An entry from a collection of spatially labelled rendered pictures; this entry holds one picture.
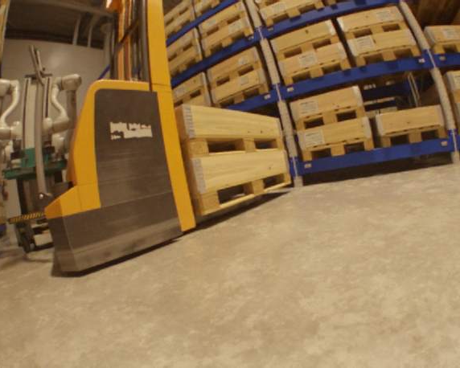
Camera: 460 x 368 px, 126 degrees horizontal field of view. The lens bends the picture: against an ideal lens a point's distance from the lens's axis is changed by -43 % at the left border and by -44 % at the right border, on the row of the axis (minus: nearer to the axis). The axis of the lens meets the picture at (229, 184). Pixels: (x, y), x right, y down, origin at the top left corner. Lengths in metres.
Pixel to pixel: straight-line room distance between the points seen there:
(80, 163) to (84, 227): 0.27
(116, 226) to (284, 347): 0.83
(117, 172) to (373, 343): 1.03
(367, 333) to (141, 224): 0.95
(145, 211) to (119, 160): 0.27
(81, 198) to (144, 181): 0.32
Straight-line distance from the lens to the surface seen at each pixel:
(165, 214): 1.09
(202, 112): 1.39
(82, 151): 0.99
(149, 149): 1.09
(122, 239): 1.01
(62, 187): 1.28
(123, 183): 1.01
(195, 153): 1.25
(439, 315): 0.46
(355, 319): 0.44
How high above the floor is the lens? 0.30
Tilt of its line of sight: 3 degrees down
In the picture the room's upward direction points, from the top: 11 degrees counter-clockwise
